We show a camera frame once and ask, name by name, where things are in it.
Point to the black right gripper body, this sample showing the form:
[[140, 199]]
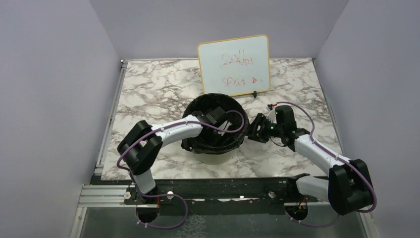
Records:
[[267, 129]]

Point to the black plastic trash bag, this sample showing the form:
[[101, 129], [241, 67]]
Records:
[[214, 109]]

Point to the beige cylindrical trash bin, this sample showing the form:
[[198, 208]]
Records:
[[216, 159]]

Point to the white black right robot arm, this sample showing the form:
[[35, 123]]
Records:
[[348, 187]]

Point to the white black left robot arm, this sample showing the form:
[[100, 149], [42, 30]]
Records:
[[140, 147]]

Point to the yellow framed whiteboard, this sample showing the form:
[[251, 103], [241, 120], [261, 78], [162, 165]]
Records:
[[236, 66]]

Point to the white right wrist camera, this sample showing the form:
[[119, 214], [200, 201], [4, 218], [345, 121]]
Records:
[[271, 116]]

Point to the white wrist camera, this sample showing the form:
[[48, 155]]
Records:
[[224, 127], [271, 116]]

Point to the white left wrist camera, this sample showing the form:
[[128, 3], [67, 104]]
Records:
[[224, 127]]

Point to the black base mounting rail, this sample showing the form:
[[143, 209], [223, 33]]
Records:
[[219, 196]]

